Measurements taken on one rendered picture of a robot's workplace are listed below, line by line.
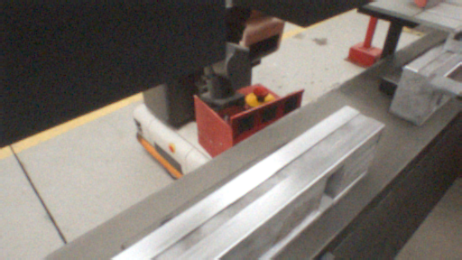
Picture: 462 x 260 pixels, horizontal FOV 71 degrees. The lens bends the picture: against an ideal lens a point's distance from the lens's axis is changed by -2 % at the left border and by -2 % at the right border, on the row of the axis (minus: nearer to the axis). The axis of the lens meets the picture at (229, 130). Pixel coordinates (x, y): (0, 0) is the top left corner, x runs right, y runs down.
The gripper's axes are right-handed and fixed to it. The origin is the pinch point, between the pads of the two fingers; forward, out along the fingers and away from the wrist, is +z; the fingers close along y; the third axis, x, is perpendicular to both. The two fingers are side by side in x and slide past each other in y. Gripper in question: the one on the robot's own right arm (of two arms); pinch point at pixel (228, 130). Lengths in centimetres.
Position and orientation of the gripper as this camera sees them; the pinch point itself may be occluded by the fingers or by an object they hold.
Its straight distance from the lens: 79.7
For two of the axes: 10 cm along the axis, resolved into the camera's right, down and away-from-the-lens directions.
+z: 1.6, 8.9, 4.3
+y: 5.5, 2.8, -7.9
